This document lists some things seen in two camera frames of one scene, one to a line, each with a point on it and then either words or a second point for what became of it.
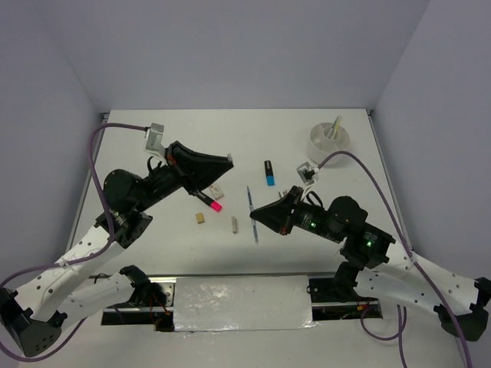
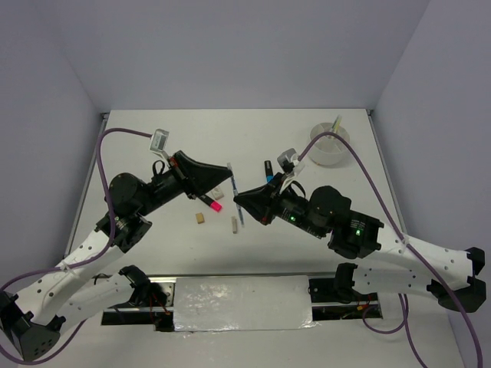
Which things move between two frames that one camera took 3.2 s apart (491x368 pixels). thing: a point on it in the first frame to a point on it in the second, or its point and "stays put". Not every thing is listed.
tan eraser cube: x=199 y=218 stays put
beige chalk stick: x=234 y=223 stays put
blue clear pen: x=252 y=207 to x=235 y=192
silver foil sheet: x=245 y=303 stays put
